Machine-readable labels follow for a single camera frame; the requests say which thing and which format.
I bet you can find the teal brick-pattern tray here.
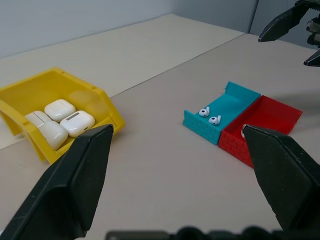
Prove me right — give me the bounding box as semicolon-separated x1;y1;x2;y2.
181;81;262;146

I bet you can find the white case with grey strip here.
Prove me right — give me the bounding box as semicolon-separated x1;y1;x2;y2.
59;110;96;138

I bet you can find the white plastic earbud case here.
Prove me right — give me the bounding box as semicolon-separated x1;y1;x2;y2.
24;110;52;131

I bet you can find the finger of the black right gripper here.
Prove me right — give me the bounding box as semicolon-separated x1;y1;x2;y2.
258;0;313;43
303;47;320;68

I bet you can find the yellow plastic bin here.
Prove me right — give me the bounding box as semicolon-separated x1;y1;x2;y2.
0;66;126;165

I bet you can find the red brick-pattern tray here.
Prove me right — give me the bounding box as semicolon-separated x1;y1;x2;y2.
217;94;304;168

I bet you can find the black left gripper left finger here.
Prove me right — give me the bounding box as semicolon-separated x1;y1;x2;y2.
0;123;114;240

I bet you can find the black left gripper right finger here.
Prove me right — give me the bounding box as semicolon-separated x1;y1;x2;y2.
243;124;320;232

